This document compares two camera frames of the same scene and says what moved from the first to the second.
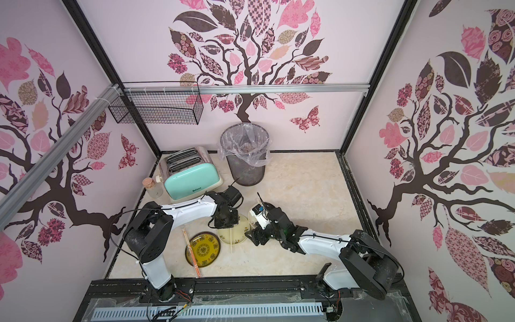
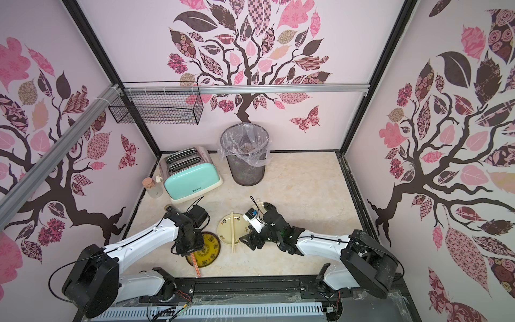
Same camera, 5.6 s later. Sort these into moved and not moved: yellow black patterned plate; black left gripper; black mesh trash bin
Moved: black left gripper
Not moved: yellow black patterned plate; black mesh trash bin
